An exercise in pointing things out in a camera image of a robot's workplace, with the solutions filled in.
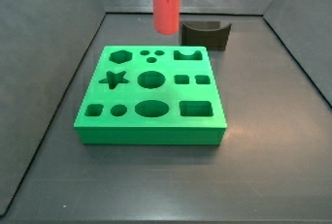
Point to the red oval peg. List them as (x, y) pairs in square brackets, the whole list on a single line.
[(166, 16)]

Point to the black curved holder stand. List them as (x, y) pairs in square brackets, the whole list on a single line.
[(204, 34)]

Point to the green shape sorter block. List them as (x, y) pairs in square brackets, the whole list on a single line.
[(151, 95)]

